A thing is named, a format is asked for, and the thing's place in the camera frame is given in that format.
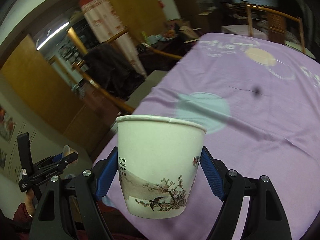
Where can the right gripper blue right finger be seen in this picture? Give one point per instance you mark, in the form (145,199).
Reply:
(214,171)

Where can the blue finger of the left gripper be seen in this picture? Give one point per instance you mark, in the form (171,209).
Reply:
(66,161)
(57,158)

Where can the wooden door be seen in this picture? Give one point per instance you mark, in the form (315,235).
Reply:
(45,92)

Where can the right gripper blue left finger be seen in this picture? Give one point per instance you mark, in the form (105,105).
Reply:
(104,173)

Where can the red patterned curtain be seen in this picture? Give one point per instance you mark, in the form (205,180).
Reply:
(105,23)

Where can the dark jacket on chair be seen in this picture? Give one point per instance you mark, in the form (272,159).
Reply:
(111,70)

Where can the white printed paper cup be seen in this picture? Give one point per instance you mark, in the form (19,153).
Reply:
(158,158)

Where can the wooden armchair with grey cushion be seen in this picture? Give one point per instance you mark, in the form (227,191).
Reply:
(81,67)

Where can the far wooden chair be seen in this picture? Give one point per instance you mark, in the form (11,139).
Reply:
(276,24)

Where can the purple bed sheet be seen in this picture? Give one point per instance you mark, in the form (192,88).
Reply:
(259,102)

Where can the maroon left sleeve forearm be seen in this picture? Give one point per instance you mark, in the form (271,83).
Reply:
(22,218)

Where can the person's left hand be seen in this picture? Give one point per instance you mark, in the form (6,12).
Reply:
(30,208)

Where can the small clear plastic cup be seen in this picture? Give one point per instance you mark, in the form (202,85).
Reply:
(67,151)

